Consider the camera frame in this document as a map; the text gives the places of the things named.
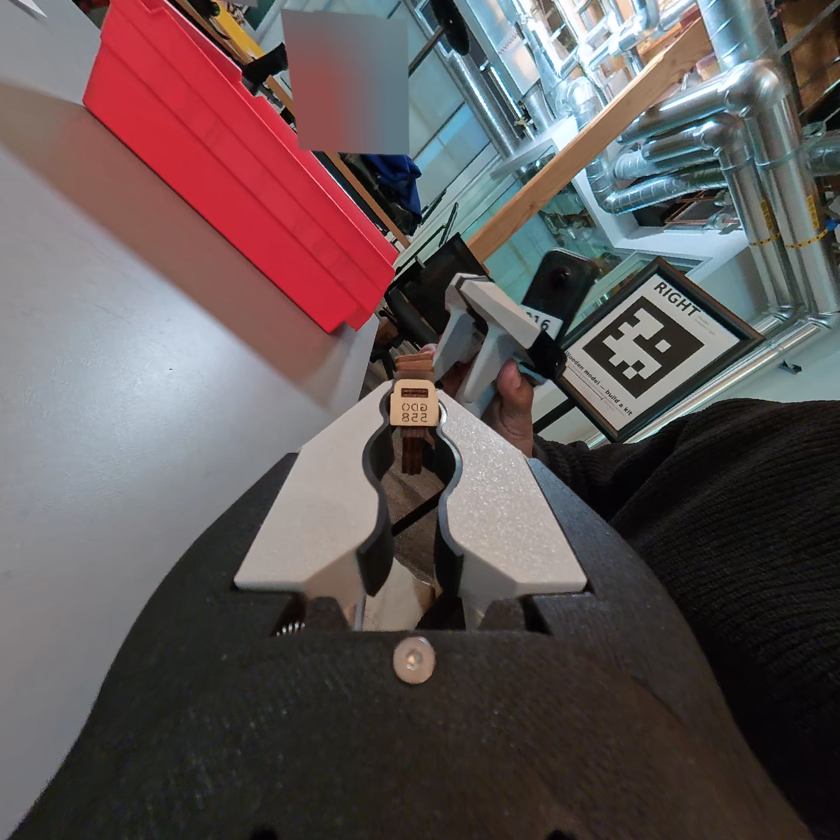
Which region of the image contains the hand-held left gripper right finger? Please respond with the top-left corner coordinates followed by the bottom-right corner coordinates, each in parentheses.
top-left (433, 392), bottom-right (587, 630)

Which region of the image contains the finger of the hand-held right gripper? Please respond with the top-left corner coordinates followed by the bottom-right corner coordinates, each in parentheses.
top-left (455, 279), bottom-right (547, 420)
top-left (433, 272), bottom-right (490, 395)

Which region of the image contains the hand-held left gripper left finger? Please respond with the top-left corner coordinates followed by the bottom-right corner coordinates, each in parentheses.
top-left (234, 379), bottom-right (396, 631)

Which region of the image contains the small wooden model piece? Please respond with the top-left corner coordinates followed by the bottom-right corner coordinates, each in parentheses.
top-left (392, 354), bottom-right (439, 475)

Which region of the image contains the grey desk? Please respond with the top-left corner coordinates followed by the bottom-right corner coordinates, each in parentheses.
top-left (0, 0), bottom-right (382, 837)

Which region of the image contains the person's right hand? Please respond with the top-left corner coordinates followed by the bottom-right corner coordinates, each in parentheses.
top-left (486, 363), bottom-right (538, 457)

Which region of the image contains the black office chair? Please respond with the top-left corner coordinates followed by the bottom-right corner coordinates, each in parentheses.
top-left (384, 233), bottom-right (490, 358)

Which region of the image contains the framed marker sign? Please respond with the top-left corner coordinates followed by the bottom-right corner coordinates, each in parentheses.
top-left (561, 257), bottom-right (767, 442)

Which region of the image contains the light wooden beam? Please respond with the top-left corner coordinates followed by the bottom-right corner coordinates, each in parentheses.
top-left (467, 18), bottom-right (715, 263)

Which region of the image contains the blue jacket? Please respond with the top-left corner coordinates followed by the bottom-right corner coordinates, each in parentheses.
top-left (357, 152), bottom-right (423, 234)

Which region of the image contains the bundle of silver ducts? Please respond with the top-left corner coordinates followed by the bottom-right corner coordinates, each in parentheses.
top-left (453, 0), bottom-right (840, 368)

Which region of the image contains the red plastic bin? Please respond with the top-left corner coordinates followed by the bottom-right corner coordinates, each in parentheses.
top-left (83, 0), bottom-right (399, 333)

